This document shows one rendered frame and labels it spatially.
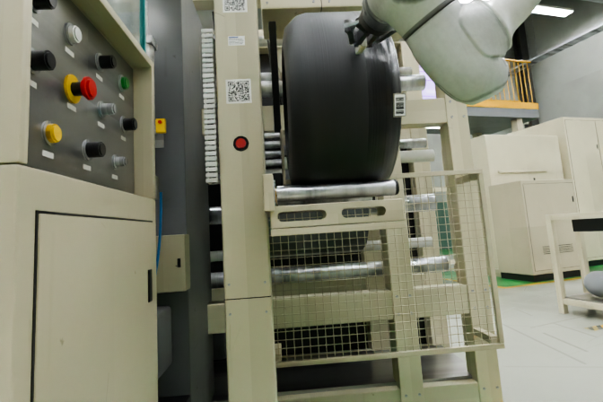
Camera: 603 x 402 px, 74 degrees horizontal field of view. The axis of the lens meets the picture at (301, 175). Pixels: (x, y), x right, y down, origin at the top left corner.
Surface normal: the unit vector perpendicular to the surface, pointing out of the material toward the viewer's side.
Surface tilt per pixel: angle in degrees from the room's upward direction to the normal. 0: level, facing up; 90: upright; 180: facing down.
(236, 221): 90
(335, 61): 83
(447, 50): 114
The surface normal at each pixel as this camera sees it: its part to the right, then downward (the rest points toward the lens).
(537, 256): 0.30, -0.15
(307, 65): -0.22, -0.20
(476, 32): -0.01, 0.04
